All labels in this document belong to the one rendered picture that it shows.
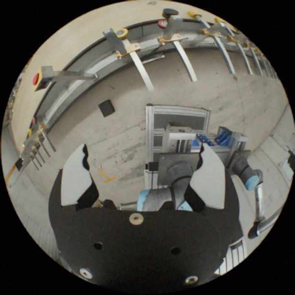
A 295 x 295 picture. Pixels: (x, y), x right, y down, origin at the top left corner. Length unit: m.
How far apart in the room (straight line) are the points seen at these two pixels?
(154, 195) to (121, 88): 1.31
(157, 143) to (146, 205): 1.09
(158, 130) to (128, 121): 0.46
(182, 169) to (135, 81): 1.22
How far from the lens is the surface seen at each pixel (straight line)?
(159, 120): 1.28
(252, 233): 0.81
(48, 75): 0.42
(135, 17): 0.74
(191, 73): 0.62
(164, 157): 0.49
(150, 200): 0.40
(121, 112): 1.50
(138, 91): 1.43
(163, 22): 0.70
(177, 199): 0.41
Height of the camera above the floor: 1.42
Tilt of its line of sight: 59 degrees down
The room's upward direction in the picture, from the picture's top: 178 degrees clockwise
